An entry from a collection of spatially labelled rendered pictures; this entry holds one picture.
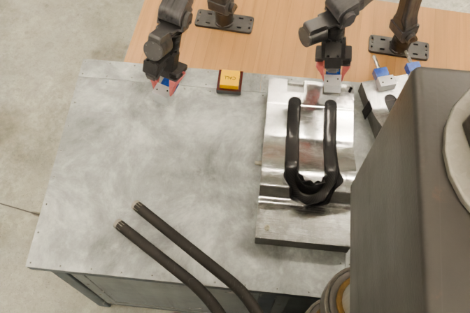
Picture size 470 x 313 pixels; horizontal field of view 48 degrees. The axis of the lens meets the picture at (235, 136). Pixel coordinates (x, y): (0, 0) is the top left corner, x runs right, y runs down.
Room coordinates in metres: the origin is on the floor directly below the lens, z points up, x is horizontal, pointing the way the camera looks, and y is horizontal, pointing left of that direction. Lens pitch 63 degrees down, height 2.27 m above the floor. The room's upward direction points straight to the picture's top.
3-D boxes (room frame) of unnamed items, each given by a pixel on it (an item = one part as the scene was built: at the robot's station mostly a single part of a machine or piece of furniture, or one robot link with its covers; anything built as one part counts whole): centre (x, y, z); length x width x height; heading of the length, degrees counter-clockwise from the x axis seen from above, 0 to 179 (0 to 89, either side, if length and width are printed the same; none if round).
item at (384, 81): (0.94, -0.46, 0.86); 0.13 x 0.05 x 0.05; 11
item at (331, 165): (0.65, -0.22, 0.92); 0.35 x 0.16 x 0.09; 174
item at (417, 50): (1.07, -0.55, 0.84); 0.20 x 0.07 x 0.08; 79
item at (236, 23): (1.19, 0.04, 0.84); 0.20 x 0.07 x 0.08; 79
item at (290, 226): (0.64, -0.21, 0.87); 0.50 x 0.26 x 0.14; 174
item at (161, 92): (0.86, 0.19, 0.92); 0.13 x 0.05 x 0.05; 155
